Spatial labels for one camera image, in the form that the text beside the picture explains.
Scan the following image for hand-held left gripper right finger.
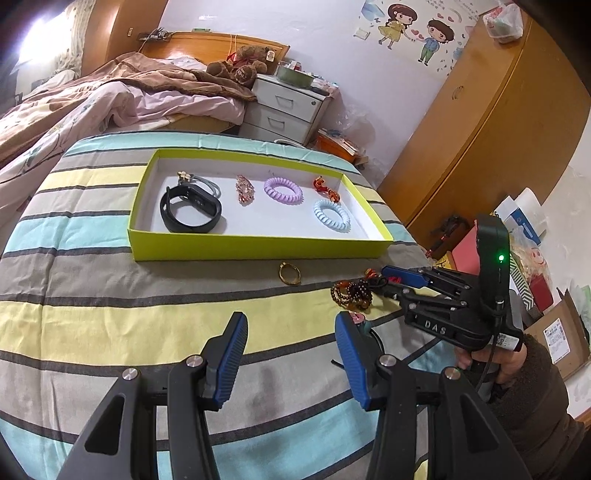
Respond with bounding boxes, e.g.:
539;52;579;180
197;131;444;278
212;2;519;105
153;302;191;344
335;312;532;480

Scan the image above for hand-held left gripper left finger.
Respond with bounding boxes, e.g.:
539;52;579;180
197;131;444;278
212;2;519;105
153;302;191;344
55;312;249;480

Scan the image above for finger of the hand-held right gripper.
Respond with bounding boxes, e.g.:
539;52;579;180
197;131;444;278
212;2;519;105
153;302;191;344
373;282;463;312
381;265;477;301

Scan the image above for red rope bead bracelet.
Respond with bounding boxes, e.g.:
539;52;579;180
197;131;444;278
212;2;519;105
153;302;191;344
330;268;402;309

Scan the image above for blue spiral hair tie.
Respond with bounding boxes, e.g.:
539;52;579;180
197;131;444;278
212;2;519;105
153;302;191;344
312;199;353;235

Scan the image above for shallow green cardboard box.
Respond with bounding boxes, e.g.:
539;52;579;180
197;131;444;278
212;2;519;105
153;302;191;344
127;148;394;263

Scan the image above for red knotted bracelet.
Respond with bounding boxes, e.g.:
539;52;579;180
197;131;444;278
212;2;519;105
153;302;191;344
312;176;342;203

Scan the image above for purple spiral hair tie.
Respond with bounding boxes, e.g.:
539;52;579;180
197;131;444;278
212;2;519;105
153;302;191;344
263;176;305;207

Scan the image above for black smart band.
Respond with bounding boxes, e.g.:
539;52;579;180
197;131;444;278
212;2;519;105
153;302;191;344
159;184;222;233

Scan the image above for grey flower hair tie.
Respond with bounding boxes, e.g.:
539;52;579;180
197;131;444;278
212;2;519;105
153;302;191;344
177;171;223;197

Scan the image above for person's right forearm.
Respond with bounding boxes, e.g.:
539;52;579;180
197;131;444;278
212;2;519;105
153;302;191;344
462;335;591;480

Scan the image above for person's right hand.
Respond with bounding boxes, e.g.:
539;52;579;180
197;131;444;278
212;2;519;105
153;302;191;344
455;344;527;386

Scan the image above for pink box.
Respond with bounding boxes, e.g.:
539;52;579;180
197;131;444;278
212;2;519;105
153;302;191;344
450;226;481;273

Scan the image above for smiley print bag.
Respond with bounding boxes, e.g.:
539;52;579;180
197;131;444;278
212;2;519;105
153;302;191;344
510;231;552;296

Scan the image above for dark metal tool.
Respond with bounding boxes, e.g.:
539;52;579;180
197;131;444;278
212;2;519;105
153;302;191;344
431;215;472;252

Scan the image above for white and blue boxes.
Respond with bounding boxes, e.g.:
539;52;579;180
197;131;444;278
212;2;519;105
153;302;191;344
494;194;550;245

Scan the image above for brown cardboard box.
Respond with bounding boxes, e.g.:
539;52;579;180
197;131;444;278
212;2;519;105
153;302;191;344
524;288;591;381

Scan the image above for striped blanket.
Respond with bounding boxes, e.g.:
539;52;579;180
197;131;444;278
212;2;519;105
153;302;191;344
0;131;444;480

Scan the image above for orange box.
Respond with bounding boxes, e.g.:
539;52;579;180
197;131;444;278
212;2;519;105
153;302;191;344
316;129;365;164

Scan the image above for large wooden wardrobe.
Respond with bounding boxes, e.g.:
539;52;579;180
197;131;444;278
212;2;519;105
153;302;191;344
376;11;591;241

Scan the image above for pile of small toiletries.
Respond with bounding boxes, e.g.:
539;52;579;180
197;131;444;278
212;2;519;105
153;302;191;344
311;74;340;95

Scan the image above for white drawer nightstand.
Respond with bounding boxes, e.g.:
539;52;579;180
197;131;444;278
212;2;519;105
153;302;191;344
238;74;333;148

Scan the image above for green basin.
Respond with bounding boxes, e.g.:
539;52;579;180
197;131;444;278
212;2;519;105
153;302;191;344
276;65;315;88

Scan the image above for plastic bag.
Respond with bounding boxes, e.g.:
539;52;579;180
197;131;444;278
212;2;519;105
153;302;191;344
482;0;525;44

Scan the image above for brown teddy bear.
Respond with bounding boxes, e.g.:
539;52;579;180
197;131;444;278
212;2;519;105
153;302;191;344
205;45;273;88

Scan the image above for pink quilt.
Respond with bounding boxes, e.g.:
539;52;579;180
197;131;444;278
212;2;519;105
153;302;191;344
0;78;245;185

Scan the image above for brown blanket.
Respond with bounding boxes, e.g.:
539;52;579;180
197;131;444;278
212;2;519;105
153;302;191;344
0;52;257;130

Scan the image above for wooden headboard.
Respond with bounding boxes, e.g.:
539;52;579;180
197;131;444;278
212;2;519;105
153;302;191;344
139;31;291;75

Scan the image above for tall narrow wooden wardrobe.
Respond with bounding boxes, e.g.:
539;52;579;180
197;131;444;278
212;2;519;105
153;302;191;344
81;0;169;77

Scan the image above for patterned curtain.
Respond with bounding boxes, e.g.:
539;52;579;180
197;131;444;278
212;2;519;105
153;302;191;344
44;0;100;77

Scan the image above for gold ring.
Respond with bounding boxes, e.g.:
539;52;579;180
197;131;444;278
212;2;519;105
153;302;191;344
278;261;304;286

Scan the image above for cartoon wall sticker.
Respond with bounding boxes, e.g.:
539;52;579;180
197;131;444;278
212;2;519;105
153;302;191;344
353;0;481;77

